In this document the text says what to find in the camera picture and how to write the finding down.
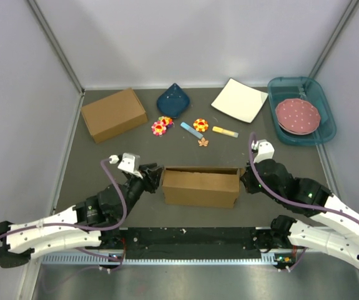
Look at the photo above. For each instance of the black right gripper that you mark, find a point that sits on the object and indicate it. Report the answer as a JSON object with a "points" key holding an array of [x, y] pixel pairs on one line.
{"points": [[246, 178]]}

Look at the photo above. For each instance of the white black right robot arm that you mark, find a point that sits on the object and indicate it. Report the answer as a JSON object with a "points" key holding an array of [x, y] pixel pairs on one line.
{"points": [[314, 201]]}

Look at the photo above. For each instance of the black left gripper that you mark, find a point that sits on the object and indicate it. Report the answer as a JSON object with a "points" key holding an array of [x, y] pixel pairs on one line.
{"points": [[152, 180]]}

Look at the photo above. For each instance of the dark blue ceramic bowl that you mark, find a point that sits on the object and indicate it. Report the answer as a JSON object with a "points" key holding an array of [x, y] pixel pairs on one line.
{"points": [[173, 101]]}

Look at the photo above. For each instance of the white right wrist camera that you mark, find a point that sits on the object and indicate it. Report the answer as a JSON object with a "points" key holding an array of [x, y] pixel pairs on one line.
{"points": [[263, 150]]}

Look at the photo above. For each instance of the yellow chalk stick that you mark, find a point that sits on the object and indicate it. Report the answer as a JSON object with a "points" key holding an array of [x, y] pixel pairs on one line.
{"points": [[226, 132]]}

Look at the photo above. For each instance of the closed brown cardboard box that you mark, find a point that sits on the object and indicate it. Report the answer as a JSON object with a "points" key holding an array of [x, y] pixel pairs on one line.
{"points": [[114, 115]]}

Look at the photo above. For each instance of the teal plastic bin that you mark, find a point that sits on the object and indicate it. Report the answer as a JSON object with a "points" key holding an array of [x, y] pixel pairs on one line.
{"points": [[282, 88]]}

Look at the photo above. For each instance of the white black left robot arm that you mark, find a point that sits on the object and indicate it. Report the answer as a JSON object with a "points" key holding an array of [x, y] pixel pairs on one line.
{"points": [[92, 223]]}

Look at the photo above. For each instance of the blue chalk stick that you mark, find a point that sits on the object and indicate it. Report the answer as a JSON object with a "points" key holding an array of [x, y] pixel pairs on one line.
{"points": [[191, 130]]}

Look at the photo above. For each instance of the rainbow flower plush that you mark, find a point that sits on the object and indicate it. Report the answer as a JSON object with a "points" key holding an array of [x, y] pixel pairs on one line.
{"points": [[166, 121]]}

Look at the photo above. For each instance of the brown cardboard box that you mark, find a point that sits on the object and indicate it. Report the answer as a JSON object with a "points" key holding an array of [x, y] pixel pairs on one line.
{"points": [[114, 115], [217, 187]]}

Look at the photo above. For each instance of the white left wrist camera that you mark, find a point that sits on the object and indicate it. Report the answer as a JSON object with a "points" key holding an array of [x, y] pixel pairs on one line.
{"points": [[127, 162]]}

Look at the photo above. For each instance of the white square plate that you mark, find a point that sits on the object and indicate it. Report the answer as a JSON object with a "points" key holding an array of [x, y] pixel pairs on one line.
{"points": [[239, 101]]}

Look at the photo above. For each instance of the pink dotted plate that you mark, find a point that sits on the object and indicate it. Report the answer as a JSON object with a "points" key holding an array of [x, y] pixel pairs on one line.
{"points": [[297, 116]]}

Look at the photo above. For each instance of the orange flower plush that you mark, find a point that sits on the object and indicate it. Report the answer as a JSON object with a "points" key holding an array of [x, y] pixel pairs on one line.
{"points": [[201, 125]]}

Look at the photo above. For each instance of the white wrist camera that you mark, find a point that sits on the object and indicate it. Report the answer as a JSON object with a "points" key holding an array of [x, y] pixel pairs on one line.
{"points": [[263, 150], [127, 162]]}

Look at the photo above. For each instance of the small brown leaf toy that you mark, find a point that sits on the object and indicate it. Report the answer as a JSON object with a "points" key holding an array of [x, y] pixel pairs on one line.
{"points": [[203, 142]]}

